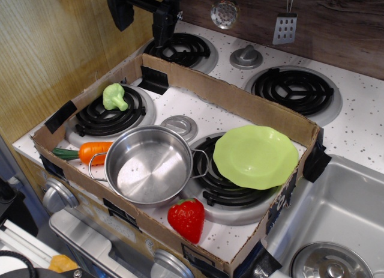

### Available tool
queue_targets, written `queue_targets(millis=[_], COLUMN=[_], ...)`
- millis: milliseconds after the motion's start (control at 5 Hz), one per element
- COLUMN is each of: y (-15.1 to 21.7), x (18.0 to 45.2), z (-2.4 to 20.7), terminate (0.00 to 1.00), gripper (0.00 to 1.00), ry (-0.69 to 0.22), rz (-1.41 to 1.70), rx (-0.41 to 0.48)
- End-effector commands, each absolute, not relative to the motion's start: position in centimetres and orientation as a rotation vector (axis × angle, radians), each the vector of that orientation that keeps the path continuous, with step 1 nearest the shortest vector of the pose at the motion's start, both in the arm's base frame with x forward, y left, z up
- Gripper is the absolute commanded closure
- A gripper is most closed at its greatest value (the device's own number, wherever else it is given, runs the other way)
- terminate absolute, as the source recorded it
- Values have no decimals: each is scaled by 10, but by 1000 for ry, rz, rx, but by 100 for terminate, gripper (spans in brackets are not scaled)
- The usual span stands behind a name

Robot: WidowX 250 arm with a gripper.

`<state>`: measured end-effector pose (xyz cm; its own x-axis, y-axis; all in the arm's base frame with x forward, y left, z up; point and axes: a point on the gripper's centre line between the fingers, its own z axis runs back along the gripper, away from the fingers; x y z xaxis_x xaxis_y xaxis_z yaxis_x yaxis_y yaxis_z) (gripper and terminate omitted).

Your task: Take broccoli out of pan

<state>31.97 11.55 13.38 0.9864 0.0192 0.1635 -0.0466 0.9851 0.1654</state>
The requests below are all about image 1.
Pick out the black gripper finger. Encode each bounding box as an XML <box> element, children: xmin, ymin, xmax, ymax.
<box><xmin>152</xmin><ymin>4</ymin><xmax>182</xmax><ymax>48</ymax></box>
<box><xmin>107</xmin><ymin>0</ymin><xmax>134</xmax><ymax>31</ymax></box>

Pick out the green toy broccoli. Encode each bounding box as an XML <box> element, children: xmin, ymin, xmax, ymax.
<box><xmin>103</xmin><ymin>83</ymin><xmax>128</xmax><ymax>111</ymax></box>

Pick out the stainless steel pan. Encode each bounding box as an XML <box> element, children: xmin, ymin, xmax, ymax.
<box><xmin>104</xmin><ymin>125</ymin><xmax>195</xmax><ymax>208</ymax></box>

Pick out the back left black burner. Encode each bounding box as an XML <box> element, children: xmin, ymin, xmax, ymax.
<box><xmin>139</xmin><ymin>33</ymin><xmax>218</xmax><ymax>74</ymax></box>

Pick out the black burner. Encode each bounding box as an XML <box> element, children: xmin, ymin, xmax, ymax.
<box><xmin>139</xmin><ymin>33</ymin><xmax>218</xmax><ymax>74</ymax></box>
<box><xmin>181</xmin><ymin>132</ymin><xmax>280</xmax><ymax>226</ymax></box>
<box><xmin>244</xmin><ymin>66</ymin><xmax>343</xmax><ymax>127</ymax></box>
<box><xmin>65</xmin><ymin>84</ymin><xmax>156</xmax><ymax>147</ymax></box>

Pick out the hanging silver skimmer ladle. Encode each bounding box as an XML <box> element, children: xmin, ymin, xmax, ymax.
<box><xmin>210</xmin><ymin>0</ymin><xmax>240</xmax><ymax>30</ymax></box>

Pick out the grey back stove knob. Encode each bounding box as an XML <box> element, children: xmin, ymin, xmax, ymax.
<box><xmin>230</xmin><ymin>45</ymin><xmax>263</xmax><ymax>70</ymax></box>

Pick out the grey stove knob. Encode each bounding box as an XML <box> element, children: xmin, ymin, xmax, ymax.
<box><xmin>230</xmin><ymin>45</ymin><xmax>263</xmax><ymax>70</ymax></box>
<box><xmin>161</xmin><ymin>115</ymin><xmax>198</xmax><ymax>142</ymax></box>

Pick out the grey centre stove knob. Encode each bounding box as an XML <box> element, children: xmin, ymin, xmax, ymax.
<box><xmin>161</xmin><ymin>115</ymin><xmax>198</xmax><ymax>142</ymax></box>

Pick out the front left black burner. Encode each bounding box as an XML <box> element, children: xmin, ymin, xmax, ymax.
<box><xmin>65</xmin><ymin>84</ymin><xmax>156</xmax><ymax>147</ymax></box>

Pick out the hanging silver slotted spatula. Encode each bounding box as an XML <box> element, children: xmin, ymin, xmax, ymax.
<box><xmin>272</xmin><ymin>0</ymin><xmax>298</xmax><ymax>45</ymax></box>

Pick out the orange toy carrot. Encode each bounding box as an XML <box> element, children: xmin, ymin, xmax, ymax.
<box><xmin>52</xmin><ymin>142</ymin><xmax>113</xmax><ymax>166</ymax></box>

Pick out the light green plastic plate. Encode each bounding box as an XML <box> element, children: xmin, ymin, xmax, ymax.
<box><xmin>213</xmin><ymin>125</ymin><xmax>299</xmax><ymax>190</ymax></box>

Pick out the back right black burner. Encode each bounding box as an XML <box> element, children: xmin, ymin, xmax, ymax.
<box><xmin>244</xmin><ymin>66</ymin><xmax>343</xmax><ymax>127</ymax></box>

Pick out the front right black burner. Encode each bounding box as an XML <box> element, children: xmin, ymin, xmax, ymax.
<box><xmin>181</xmin><ymin>132</ymin><xmax>280</xmax><ymax>226</ymax></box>

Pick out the red toy strawberry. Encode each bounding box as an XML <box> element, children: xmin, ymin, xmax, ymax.
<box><xmin>167</xmin><ymin>198</ymin><xmax>205</xmax><ymax>244</ymax></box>

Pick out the left silver oven knob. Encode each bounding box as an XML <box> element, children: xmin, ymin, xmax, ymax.
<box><xmin>43</xmin><ymin>178</ymin><xmax>79</xmax><ymax>213</ymax></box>

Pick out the silver oven knob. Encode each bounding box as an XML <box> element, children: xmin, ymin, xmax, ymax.
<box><xmin>151</xmin><ymin>249</ymin><xmax>194</xmax><ymax>278</ymax></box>
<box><xmin>43</xmin><ymin>178</ymin><xmax>79</xmax><ymax>213</ymax></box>

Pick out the right silver oven knob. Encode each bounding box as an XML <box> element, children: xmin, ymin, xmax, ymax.
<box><xmin>151</xmin><ymin>249</ymin><xmax>194</xmax><ymax>278</ymax></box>

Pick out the brown cardboard fence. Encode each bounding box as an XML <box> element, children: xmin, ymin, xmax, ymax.
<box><xmin>32</xmin><ymin>54</ymin><xmax>322</xmax><ymax>277</ymax></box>

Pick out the stainless steel sink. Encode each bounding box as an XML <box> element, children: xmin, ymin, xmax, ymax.
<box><xmin>266</xmin><ymin>156</ymin><xmax>383</xmax><ymax>277</ymax></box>

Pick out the yellow sponge piece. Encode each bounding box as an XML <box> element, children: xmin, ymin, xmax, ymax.
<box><xmin>48</xmin><ymin>255</ymin><xmax>79</xmax><ymax>273</ymax></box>

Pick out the silver oven door handle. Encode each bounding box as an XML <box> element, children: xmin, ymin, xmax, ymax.
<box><xmin>49</xmin><ymin>210</ymin><xmax>135</xmax><ymax>277</ymax></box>

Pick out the black cable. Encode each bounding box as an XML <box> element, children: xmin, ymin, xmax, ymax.
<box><xmin>0</xmin><ymin>250</ymin><xmax>38</xmax><ymax>278</ymax></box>

